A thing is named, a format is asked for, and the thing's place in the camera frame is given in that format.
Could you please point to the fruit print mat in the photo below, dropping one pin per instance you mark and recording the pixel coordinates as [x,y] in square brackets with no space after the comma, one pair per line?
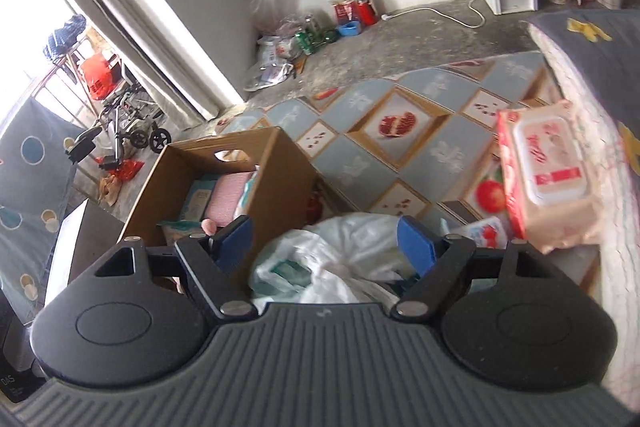
[440,142]

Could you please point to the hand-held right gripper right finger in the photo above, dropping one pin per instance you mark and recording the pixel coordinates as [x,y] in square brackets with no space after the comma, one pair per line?
[415,247]

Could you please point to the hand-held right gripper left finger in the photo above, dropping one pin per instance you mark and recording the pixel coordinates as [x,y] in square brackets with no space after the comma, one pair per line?
[232,239]

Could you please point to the grey curtain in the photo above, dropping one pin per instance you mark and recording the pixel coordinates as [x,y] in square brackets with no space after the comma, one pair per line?
[150,7]

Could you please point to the red plastic bag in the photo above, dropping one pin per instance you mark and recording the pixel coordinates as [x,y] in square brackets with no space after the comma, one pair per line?
[95,74]

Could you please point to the cardboard box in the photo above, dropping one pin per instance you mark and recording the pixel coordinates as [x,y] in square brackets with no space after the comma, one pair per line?
[280,177]

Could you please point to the grey cloth with circles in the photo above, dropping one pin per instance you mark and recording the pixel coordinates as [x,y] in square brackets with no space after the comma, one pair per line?
[30,187]

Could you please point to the clear plastic bag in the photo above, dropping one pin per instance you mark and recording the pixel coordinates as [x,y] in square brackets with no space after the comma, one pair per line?
[272,12]

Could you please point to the blue bowl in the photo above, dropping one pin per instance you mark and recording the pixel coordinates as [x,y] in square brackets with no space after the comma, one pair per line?
[349,29]

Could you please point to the pink knitted sponge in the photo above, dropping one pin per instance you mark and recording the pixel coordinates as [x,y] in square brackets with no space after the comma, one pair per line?
[227,199]

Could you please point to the small red white packet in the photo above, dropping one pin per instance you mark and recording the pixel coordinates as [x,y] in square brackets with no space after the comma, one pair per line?
[485,232]

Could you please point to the wheelchair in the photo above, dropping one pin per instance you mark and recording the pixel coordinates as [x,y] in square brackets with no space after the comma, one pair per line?
[130,112]

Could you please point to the blue hanging clothes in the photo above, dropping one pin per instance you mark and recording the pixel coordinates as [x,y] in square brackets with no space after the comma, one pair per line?
[65,37]

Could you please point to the white printed bag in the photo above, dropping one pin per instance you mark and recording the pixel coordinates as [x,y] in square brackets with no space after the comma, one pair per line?
[267,57]

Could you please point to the blue white packet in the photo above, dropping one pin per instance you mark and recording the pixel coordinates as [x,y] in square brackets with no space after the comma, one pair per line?
[197,202]

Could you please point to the orange red bag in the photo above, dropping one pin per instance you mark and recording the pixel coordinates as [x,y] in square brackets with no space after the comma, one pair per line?
[125,169]

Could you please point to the pink white plush toy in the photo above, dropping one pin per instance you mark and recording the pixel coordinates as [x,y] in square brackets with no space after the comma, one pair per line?
[208,225]

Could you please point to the grey quilt yellow print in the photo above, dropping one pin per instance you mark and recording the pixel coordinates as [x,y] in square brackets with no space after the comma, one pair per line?
[600,72]

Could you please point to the pink wet wipes pack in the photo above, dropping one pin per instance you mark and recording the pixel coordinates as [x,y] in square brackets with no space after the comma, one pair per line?
[545,177]

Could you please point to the teal white packet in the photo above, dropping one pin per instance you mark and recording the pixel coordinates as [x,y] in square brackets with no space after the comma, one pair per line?
[177,229]

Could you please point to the white plastic bag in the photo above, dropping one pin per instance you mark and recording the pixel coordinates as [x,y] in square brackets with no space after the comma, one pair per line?
[345,252]

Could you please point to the green can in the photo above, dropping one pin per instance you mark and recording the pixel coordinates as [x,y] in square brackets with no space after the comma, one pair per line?
[303,43]

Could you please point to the red thermos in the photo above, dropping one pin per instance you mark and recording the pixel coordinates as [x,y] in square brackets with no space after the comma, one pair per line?
[366,11]

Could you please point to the red box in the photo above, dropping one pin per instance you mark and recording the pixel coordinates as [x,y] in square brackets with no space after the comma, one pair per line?
[344,11]

